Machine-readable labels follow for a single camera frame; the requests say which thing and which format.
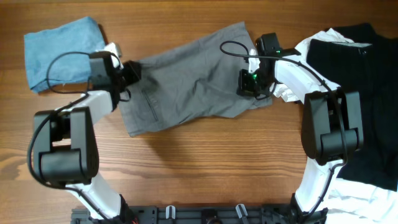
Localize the folded blue denim garment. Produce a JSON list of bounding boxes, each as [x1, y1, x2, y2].
[[24, 17, 105, 93]]

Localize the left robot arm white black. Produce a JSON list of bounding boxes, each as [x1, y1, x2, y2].
[[27, 51, 142, 223]]

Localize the black garment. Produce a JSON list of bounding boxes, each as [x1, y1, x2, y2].
[[306, 23, 397, 191]]

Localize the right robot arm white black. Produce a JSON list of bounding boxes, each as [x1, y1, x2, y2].
[[237, 33, 363, 220]]

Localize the grey shorts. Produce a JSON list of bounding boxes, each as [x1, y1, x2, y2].
[[119, 22, 272, 136]]

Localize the black base rail with clips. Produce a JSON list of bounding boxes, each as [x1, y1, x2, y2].
[[70, 202, 330, 224]]

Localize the white shirt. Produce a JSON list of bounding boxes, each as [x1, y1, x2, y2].
[[274, 28, 397, 224]]

